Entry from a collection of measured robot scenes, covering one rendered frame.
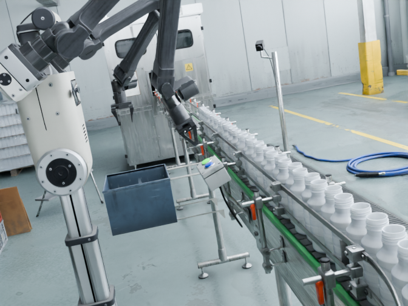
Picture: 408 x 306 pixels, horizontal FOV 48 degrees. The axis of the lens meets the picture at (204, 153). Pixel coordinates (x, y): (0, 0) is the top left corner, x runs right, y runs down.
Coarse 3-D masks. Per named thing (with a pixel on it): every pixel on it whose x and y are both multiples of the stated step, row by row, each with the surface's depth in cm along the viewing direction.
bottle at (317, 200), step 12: (312, 180) 106; (324, 180) 105; (312, 192) 104; (324, 192) 103; (312, 204) 103; (312, 216) 104; (312, 228) 106; (312, 240) 107; (324, 240) 104; (324, 252) 105
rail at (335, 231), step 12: (228, 144) 189; (228, 156) 194; (252, 180) 157; (276, 180) 127; (264, 192) 143; (288, 192) 117; (276, 204) 131; (300, 204) 110; (288, 216) 121; (336, 228) 91; (348, 240) 85
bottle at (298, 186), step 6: (300, 168) 117; (306, 168) 116; (294, 174) 115; (300, 174) 114; (294, 180) 115; (300, 180) 114; (294, 186) 115; (300, 186) 114; (294, 192) 115; (300, 192) 114; (300, 198) 114; (294, 204) 116; (294, 210) 117; (300, 210) 115; (294, 216) 118; (300, 216) 116; (300, 222) 116; (300, 228) 117; (306, 234) 117
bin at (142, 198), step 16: (112, 176) 240; (128, 176) 241; (144, 176) 243; (160, 176) 244; (112, 192) 211; (128, 192) 212; (144, 192) 213; (160, 192) 214; (112, 208) 212; (128, 208) 213; (144, 208) 214; (160, 208) 216; (112, 224) 213; (128, 224) 215; (144, 224) 216; (160, 224) 217
